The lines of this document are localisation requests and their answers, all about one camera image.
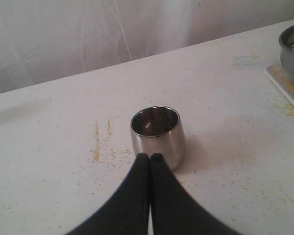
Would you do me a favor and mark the stainless steel cup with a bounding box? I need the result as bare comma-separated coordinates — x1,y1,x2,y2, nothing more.
130,106,186,170

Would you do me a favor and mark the white backdrop curtain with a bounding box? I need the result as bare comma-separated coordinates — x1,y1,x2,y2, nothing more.
0,0,294,93

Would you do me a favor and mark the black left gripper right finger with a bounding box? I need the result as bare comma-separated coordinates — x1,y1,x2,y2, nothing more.
149,153,239,235

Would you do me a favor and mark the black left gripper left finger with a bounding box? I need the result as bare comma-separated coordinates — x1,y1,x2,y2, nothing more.
68,153,150,235

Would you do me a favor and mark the yellow grain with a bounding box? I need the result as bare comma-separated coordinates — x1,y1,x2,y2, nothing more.
265,48,294,105

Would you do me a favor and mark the white square plastic tray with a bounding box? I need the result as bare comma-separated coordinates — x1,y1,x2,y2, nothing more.
264,64,294,106

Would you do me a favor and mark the round stainless steel sieve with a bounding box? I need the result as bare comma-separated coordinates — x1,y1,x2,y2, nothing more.
278,25,294,74

